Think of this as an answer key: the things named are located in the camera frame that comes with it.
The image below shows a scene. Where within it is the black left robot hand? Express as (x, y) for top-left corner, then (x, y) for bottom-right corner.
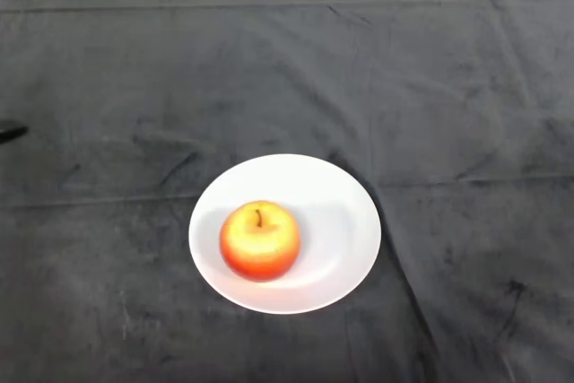
(0, 119), (30, 144)

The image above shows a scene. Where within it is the red yellow apple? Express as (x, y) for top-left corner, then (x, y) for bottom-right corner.
(219, 200), (300, 283)

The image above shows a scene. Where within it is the white round plate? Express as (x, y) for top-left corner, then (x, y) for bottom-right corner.
(187, 153), (383, 316)

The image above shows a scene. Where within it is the black velvet cloth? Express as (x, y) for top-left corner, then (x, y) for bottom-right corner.
(0, 0), (574, 383)

